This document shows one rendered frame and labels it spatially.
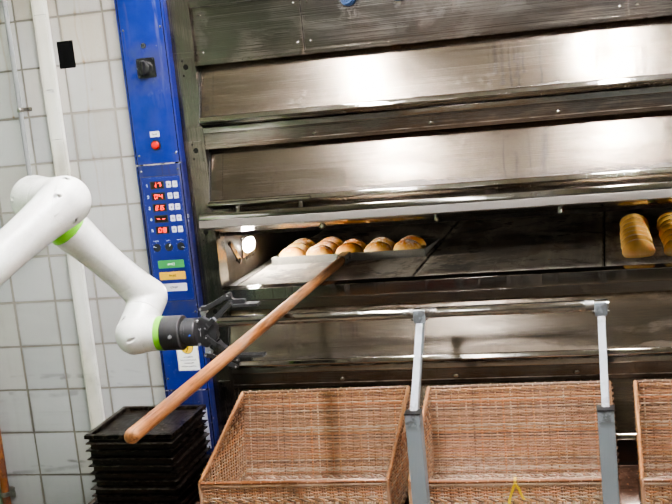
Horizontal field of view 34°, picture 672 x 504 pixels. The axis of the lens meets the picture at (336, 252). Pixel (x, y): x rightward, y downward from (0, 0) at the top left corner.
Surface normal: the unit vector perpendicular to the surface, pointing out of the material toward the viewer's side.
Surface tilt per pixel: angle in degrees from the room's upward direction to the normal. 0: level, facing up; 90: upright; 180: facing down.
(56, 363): 90
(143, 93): 90
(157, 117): 90
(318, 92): 70
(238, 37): 90
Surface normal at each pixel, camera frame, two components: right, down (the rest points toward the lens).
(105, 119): -0.24, 0.18
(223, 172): -0.25, -0.17
